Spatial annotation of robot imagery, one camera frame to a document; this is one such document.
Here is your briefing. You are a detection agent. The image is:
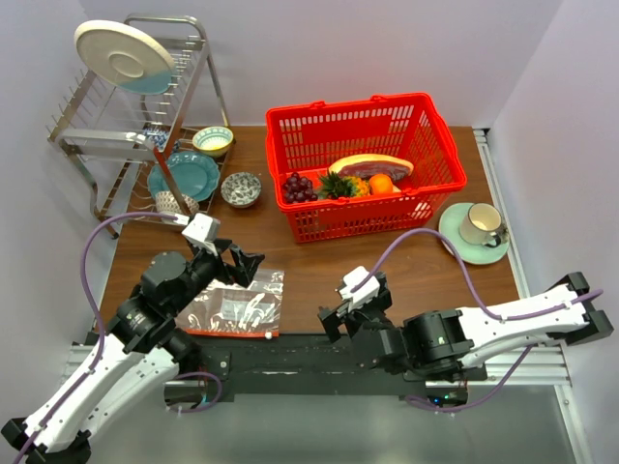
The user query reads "large white blue plate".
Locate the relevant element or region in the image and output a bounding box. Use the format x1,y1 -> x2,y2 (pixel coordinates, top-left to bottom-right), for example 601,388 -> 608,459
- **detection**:
74,20 -> 176,95

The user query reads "purple grape bunch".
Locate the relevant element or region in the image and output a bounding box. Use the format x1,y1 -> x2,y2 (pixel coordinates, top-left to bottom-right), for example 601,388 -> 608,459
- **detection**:
281,172 -> 318,204

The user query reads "mint green saucer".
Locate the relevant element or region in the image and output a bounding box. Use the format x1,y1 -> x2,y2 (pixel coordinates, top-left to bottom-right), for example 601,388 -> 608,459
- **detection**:
438,203 -> 510,266

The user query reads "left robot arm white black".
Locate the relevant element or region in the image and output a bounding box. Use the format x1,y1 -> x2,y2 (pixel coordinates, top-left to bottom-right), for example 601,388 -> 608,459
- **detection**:
1,239 -> 264,463

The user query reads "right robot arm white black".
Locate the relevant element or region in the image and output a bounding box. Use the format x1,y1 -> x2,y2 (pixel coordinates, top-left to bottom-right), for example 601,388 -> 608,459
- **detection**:
318,267 -> 613,382

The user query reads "cream enamel mug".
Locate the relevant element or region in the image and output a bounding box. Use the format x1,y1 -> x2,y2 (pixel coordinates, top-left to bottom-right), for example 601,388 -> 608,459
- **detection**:
458,203 -> 509,248

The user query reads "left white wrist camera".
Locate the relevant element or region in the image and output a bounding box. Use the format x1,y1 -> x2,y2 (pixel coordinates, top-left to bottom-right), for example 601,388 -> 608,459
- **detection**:
182,213 -> 221,255

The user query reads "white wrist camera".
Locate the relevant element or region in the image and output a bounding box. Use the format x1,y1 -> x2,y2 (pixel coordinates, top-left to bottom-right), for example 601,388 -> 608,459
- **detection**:
337,266 -> 380,311
182,213 -> 221,255

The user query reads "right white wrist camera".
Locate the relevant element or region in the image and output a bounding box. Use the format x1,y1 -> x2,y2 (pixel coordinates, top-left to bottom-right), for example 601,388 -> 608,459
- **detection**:
337,266 -> 380,311

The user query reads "black white patterned bowl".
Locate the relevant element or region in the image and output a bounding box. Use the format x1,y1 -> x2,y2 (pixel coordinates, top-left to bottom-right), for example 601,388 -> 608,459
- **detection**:
221,172 -> 262,209

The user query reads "metal dish rack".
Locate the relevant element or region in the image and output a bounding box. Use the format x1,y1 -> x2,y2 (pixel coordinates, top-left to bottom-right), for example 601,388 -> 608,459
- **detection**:
48,14 -> 228,222

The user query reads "blue patterned dish in rack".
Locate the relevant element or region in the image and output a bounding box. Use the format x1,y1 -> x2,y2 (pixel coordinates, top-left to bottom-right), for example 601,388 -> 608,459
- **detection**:
142,123 -> 170,153

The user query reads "orange fruit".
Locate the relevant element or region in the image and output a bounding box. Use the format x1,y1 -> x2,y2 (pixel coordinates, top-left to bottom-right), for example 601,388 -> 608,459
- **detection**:
368,173 -> 394,195

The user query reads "yellow rimmed teal bowl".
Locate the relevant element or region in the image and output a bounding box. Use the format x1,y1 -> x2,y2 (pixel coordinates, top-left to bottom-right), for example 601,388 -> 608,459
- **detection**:
192,127 -> 234,158

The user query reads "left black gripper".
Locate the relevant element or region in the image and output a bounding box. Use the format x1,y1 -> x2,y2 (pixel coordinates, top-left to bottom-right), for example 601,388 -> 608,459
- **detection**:
169,238 -> 264,313

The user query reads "aluminium frame rail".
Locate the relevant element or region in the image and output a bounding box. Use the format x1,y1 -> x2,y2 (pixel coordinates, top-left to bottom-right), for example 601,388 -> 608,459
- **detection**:
472,128 -> 594,464

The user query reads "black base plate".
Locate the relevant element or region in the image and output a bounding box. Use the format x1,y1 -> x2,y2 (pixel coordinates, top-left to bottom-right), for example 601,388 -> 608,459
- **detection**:
165,329 -> 487,404

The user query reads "patterned bowl in rack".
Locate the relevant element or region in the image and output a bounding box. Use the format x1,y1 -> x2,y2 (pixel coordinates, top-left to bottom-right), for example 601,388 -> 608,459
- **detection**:
155,190 -> 199,226

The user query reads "teal scalloped plate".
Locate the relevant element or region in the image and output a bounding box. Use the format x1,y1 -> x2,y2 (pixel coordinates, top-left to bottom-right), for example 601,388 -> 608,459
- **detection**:
166,151 -> 221,202

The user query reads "red plastic shopping basket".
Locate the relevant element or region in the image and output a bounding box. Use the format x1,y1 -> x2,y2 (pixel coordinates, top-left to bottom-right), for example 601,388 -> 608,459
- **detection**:
266,93 -> 467,243

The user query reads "small toy pineapple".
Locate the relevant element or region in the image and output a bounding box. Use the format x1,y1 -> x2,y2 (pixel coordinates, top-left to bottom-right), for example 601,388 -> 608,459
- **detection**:
318,171 -> 370,200

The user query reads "clear zip top bag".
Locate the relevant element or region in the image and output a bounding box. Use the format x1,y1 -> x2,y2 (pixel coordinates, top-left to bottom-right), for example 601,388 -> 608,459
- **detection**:
175,269 -> 284,339

